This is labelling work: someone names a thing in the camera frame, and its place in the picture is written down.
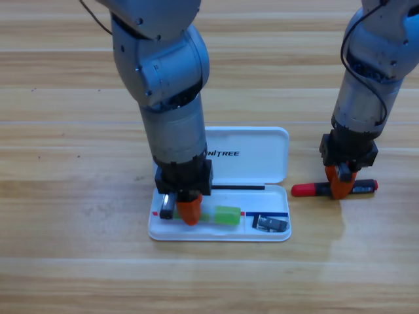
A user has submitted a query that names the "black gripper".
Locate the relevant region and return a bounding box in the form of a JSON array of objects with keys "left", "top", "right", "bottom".
[
  {"left": 153, "top": 158, "right": 215, "bottom": 227},
  {"left": 318, "top": 128, "right": 380, "bottom": 201}
]

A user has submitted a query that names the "red and black marker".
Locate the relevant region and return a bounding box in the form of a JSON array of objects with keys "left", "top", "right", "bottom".
[{"left": 291, "top": 179, "right": 379, "bottom": 198}]

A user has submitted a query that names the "green highlighter pen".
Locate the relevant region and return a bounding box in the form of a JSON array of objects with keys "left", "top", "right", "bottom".
[{"left": 171, "top": 205, "right": 242, "bottom": 227}]

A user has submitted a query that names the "white Unitree pencil case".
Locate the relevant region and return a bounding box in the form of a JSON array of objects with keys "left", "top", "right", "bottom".
[{"left": 147, "top": 126, "right": 293, "bottom": 243}]

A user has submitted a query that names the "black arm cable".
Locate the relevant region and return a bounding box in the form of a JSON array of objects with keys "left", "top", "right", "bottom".
[{"left": 340, "top": 0, "right": 392, "bottom": 127}]

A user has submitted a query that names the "thin arm cable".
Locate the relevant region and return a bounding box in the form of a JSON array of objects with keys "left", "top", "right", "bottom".
[{"left": 79, "top": 0, "right": 114, "bottom": 37}]

